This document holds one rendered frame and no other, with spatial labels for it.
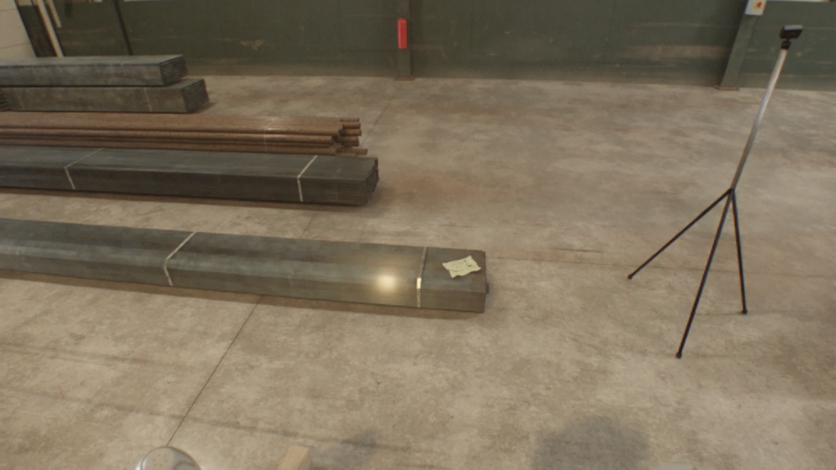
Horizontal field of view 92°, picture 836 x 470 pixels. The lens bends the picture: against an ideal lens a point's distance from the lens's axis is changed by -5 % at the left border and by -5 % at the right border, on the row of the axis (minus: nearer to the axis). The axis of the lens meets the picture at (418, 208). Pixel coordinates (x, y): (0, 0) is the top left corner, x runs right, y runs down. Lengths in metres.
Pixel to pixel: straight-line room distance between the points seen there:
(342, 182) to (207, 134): 1.90
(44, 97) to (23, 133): 2.33
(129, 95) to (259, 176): 4.20
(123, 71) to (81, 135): 1.98
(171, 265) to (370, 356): 1.50
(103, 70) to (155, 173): 3.73
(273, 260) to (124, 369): 1.01
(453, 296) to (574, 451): 1.02
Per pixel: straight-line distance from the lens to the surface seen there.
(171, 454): 1.15
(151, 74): 7.55
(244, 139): 4.87
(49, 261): 3.92
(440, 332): 2.62
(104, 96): 8.17
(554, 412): 2.37
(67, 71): 8.53
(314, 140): 4.53
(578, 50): 8.79
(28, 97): 9.23
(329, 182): 3.75
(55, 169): 5.34
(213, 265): 3.06
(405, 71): 8.55
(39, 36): 12.26
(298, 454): 2.13
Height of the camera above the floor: 1.89
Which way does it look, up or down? 30 degrees down
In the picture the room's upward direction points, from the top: 1 degrees counter-clockwise
